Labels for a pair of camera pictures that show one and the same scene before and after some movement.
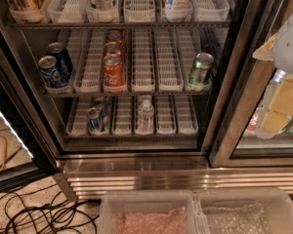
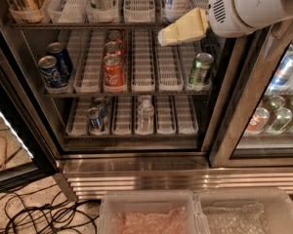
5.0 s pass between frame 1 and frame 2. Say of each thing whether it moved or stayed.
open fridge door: stayed
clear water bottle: stayed
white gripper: moved
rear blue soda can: stayed
